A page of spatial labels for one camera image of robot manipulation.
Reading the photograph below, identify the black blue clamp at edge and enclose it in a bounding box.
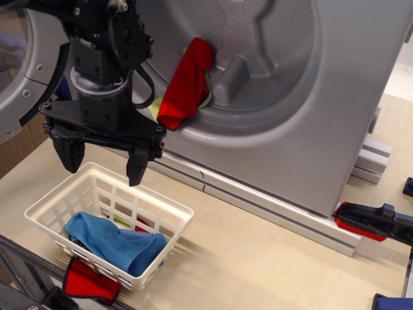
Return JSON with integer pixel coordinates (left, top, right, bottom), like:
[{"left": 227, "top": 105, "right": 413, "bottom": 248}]
[{"left": 402, "top": 177, "right": 413, "bottom": 197}]

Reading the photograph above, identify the white plastic basket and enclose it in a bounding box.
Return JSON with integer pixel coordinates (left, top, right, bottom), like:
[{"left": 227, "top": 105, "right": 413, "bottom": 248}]
[{"left": 24, "top": 161, "right": 195, "bottom": 293}]

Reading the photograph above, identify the red cloth under basket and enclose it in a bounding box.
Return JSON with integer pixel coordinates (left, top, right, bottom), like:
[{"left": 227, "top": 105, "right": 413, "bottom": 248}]
[{"left": 62, "top": 258, "right": 121, "bottom": 306}]

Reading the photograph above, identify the red cloth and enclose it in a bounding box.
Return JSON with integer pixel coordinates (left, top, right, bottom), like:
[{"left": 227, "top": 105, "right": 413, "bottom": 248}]
[
  {"left": 135, "top": 217, "right": 149, "bottom": 233},
  {"left": 62, "top": 258, "right": 121, "bottom": 306},
  {"left": 157, "top": 37, "right": 216, "bottom": 131}
]

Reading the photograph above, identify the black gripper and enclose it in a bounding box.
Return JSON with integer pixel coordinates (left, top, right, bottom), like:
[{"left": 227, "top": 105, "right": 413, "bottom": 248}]
[{"left": 39, "top": 101, "right": 166, "bottom": 187}]

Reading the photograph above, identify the blue clamp pad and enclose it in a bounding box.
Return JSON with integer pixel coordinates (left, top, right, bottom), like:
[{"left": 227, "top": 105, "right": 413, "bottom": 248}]
[{"left": 371, "top": 294, "right": 413, "bottom": 310}]

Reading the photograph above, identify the grey toy laundry machine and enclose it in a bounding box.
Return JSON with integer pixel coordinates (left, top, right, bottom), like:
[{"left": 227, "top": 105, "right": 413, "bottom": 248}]
[{"left": 137, "top": 1, "right": 412, "bottom": 216}]

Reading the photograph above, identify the yellow-green cloth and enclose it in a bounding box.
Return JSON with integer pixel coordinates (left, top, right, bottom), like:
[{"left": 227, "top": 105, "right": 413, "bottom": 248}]
[{"left": 147, "top": 46, "right": 214, "bottom": 123}]

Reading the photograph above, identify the red black bar clamp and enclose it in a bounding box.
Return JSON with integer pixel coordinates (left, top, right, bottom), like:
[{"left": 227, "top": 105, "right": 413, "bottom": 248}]
[{"left": 334, "top": 201, "right": 412, "bottom": 247}]

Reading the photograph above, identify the round grey machine door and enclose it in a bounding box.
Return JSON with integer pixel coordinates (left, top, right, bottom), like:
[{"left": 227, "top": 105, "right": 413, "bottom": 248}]
[{"left": 1, "top": 8, "right": 69, "bottom": 142}]

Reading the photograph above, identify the green cloth in basket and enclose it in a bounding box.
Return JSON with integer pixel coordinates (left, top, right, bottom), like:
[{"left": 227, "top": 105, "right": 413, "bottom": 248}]
[{"left": 114, "top": 216, "right": 131, "bottom": 229}]

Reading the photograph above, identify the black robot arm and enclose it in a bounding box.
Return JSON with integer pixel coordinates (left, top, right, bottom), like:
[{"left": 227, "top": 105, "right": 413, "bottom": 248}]
[{"left": 25, "top": 1, "right": 166, "bottom": 186}]

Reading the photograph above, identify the blue cloth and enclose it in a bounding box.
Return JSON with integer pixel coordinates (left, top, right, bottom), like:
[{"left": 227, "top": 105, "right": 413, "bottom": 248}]
[{"left": 65, "top": 212, "right": 167, "bottom": 277}]

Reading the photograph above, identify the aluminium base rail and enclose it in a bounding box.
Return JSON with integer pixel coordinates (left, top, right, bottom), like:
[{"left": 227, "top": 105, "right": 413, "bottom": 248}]
[{"left": 151, "top": 132, "right": 392, "bottom": 256}]

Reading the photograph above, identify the black cable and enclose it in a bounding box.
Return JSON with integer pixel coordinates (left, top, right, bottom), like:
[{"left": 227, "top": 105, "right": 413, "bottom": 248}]
[{"left": 130, "top": 64, "right": 156, "bottom": 110}]

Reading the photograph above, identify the red cloth in basket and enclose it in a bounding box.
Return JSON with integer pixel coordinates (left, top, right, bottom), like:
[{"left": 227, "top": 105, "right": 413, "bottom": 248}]
[{"left": 135, "top": 217, "right": 149, "bottom": 233}]

